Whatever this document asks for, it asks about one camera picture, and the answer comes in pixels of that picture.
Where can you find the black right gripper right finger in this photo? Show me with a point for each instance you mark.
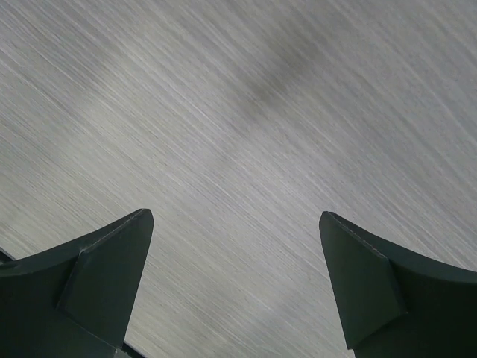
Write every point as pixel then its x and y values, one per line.
pixel 394 302

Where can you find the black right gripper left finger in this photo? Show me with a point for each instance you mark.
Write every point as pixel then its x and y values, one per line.
pixel 76 299

